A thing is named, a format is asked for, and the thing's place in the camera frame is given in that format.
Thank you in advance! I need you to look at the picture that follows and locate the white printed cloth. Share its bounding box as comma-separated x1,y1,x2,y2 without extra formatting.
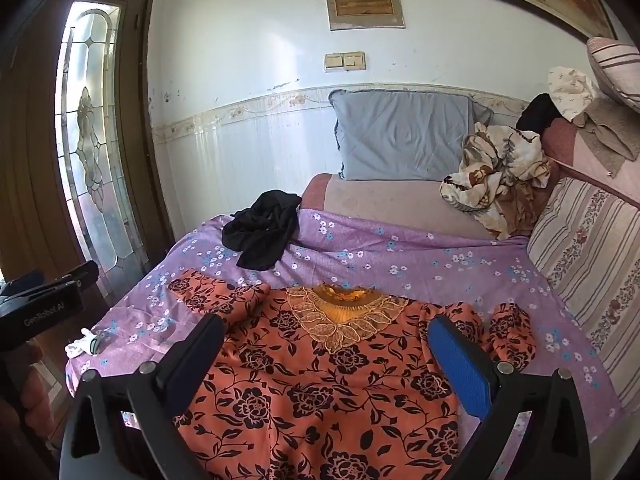
547,66,601,122

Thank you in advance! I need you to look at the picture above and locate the purple floral bed sheet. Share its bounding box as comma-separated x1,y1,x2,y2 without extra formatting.
65,207,623,480

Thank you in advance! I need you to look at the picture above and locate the striped floral long pillow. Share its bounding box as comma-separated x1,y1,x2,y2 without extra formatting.
527,176,640,413

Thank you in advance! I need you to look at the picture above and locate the brown towel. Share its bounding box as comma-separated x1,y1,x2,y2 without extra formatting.
572,97,640,178

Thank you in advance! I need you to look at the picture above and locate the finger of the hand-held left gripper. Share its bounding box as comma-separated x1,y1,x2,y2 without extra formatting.
61,259,100,292

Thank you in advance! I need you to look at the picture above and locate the orange black floral garment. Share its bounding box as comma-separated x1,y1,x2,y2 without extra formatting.
167,269,538,480

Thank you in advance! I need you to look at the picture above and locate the pink blanket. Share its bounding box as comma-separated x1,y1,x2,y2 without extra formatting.
542,117,640,206

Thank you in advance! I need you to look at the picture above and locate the black crumpled garment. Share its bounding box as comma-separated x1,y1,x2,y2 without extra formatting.
221,189,304,271

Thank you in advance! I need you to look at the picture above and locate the white sock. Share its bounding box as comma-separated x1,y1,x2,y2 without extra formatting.
65,327,108,359

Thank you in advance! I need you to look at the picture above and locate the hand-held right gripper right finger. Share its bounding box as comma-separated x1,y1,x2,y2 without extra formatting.
427,314,593,480

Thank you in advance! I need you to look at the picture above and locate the beige light switch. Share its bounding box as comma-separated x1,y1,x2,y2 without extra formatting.
324,51,367,72

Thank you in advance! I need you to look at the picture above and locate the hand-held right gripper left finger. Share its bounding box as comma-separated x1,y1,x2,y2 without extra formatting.
59,313,228,480

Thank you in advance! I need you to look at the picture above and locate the cream brown floral cloth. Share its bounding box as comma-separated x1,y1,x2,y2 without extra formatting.
440,122,552,240

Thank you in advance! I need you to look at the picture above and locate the pink striped cushion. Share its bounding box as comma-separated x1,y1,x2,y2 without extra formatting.
586,36,640,113

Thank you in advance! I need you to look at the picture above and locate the dark cloth bundle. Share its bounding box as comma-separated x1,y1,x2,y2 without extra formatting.
515,92,566,133

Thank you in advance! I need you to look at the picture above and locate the wooden stained glass door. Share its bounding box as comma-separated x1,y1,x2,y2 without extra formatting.
0,0,166,311

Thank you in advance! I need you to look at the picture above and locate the small framed wall plaque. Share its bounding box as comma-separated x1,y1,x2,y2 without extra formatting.
325,0,407,31

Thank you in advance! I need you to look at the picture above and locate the grey blue pillow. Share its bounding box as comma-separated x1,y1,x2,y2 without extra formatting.
329,89,493,182

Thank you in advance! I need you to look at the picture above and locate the beige mattress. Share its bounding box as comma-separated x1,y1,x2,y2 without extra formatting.
300,172,531,241

